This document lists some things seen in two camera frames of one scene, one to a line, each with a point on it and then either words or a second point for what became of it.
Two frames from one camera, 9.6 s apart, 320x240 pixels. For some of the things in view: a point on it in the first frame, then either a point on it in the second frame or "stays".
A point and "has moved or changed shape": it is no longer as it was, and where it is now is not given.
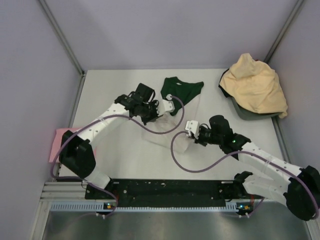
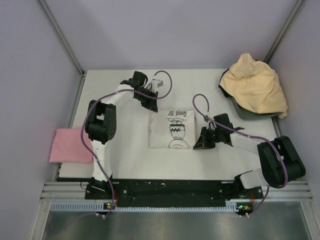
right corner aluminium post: [283, 30] stays
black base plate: [166, 191] stays
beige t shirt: [253, 85] stays
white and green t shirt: [169, 129] has moved or changed shape
